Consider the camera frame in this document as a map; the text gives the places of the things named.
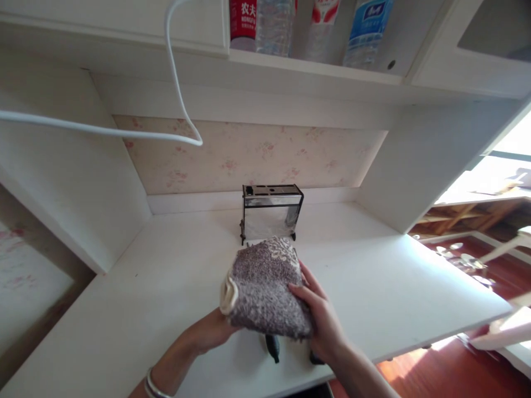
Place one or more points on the person's left hand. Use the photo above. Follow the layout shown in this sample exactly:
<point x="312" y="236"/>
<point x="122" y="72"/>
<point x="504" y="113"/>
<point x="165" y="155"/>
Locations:
<point x="209" y="331"/>

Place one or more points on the wooden frame furniture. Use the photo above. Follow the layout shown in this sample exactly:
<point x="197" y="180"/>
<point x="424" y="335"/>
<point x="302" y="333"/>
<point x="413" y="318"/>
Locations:
<point x="468" y="217"/>

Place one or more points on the white chair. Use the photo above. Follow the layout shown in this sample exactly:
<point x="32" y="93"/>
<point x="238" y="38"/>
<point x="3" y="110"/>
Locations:
<point x="508" y="244"/>

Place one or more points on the red and white label bottle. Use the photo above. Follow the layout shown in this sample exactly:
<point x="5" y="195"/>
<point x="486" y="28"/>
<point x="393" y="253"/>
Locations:
<point x="321" y="29"/>

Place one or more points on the person's right hand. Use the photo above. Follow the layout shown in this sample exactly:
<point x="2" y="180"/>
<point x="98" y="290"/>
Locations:
<point x="323" y="319"/>

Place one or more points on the grey fluffy towel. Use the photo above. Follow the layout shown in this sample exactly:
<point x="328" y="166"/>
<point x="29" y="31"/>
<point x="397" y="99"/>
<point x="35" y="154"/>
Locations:
<point x="269" y="290"/>

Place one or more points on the blue label water bottle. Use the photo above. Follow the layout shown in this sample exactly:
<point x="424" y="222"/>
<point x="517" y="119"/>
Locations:
<point x="367" y="33"/>

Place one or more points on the white glass cabinet door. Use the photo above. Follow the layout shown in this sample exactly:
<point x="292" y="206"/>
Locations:
<point x="473" y="41"/>

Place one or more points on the clear ribbed plastic bottle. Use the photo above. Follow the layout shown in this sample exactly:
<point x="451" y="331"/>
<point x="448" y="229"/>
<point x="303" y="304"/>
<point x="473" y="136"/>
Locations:
<point x="274" y="27"/>

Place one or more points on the white desk with hutch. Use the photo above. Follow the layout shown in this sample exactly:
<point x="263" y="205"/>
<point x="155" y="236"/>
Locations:
<point x="373" y="282"/>

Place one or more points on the steel knife holder rack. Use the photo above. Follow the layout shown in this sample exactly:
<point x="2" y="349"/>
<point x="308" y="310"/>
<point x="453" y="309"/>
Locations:
<point x="269" y="209"/>

